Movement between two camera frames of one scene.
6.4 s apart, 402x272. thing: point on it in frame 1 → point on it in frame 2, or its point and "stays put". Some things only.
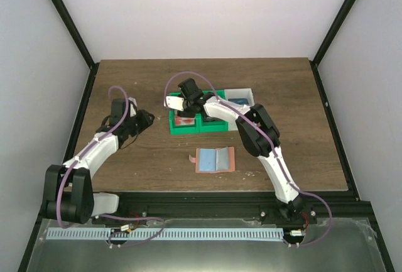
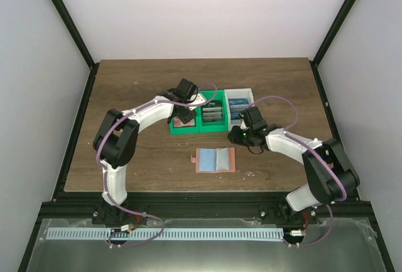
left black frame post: [56, 1] stays put
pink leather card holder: [214, 160] stays put
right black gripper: [188, 115] → [235, 137]
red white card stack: [184, 120] stays put
